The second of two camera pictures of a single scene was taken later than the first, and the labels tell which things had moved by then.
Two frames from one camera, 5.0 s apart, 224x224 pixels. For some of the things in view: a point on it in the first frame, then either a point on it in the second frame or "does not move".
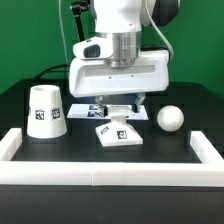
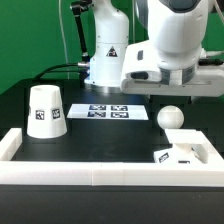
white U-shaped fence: x=208 y=173 does not move
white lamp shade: x=46 y=117 does not move
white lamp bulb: x=170 y=118 does not move
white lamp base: x=118 y=133 to x=189 y=146
